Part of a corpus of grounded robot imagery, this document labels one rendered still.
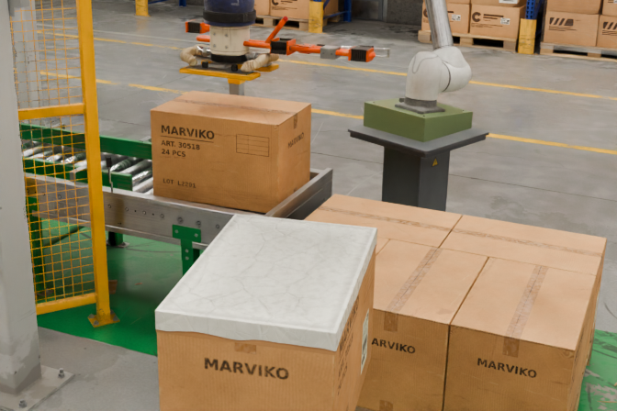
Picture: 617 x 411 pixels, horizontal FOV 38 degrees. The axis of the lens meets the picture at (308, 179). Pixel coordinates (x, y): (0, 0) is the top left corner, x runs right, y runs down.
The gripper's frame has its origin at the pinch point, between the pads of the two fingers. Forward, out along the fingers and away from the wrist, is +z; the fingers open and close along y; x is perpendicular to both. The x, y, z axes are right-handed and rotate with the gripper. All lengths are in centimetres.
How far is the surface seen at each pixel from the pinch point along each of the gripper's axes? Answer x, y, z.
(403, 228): -63, -55, 86
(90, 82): -152, -111, -9
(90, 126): -152, -122, 6
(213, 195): -108, -113, 46
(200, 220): -121, -110, 56
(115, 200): -138, -142, 34
